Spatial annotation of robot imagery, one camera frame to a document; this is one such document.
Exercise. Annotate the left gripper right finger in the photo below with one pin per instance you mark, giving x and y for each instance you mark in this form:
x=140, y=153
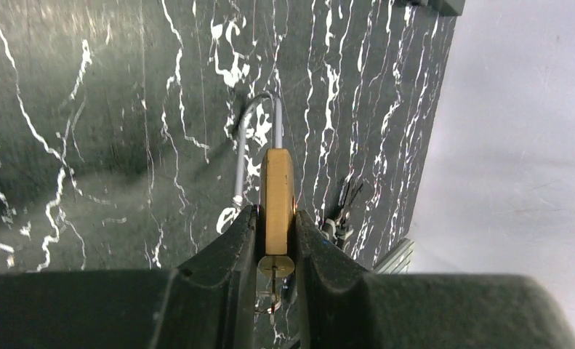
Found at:
x=344, y=305

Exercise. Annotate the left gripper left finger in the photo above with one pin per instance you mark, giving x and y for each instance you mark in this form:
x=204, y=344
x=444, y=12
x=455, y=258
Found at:
x=206, y=302

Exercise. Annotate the small silver key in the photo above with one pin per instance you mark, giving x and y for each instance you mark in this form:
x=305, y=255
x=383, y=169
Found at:
x=275, y=301

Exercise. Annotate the large brass padlock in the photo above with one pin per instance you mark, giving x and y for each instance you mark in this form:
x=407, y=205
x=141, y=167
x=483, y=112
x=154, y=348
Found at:
x=277, y=200

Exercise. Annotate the black flat box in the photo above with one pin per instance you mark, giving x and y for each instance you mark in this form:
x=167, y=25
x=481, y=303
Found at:
x=445, y=8

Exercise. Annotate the black handled pruning shears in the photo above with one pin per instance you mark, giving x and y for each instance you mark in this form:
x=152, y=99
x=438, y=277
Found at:
x=337, y=227

